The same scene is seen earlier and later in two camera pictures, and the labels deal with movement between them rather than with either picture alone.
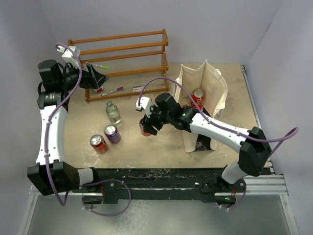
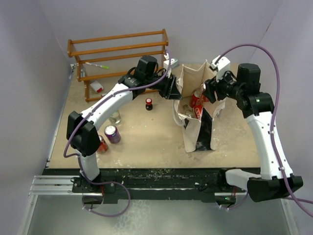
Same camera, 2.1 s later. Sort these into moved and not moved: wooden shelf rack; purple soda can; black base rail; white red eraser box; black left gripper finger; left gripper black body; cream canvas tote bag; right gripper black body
Moved: right gripper black body; black left gripper finger; cream canvas tote bag; left gripper black body
Not moved: wooden shelf rack; white red eraser box; purple soda can; black base rail
